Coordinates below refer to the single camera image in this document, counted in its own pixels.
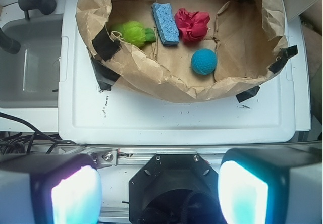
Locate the brown paper bag tray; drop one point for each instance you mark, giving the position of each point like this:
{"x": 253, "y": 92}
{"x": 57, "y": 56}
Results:
{"x": 248, "y": 37}

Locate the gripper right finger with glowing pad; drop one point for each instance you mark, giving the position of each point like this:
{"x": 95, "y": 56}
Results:
{"x": 271, "y": 185}

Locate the white plastic bin lid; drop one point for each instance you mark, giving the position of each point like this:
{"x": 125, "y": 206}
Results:
{"x": 90, "y": 115}

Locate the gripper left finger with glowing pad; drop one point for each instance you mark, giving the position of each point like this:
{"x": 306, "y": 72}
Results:
{"x": 45, "y": 188}

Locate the blue dimpled foam ball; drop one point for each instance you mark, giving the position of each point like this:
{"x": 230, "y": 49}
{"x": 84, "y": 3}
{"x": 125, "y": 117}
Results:
{"x": 204, "y": 61}

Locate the green fuzzy plush toy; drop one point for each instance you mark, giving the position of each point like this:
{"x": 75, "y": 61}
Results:
{"x": 134, "y": 32}

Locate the blue rectangular sponge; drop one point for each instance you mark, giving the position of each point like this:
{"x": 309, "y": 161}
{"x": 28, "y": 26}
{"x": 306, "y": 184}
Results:
{"x": 165, "y": 22}

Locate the red crumpled paper ball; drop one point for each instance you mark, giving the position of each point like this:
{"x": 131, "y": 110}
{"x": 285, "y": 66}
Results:
{"x": 192, "y": 25}

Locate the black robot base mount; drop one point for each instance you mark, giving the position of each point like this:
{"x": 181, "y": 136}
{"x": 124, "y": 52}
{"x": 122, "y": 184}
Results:
{"x": 175, "y": 188}

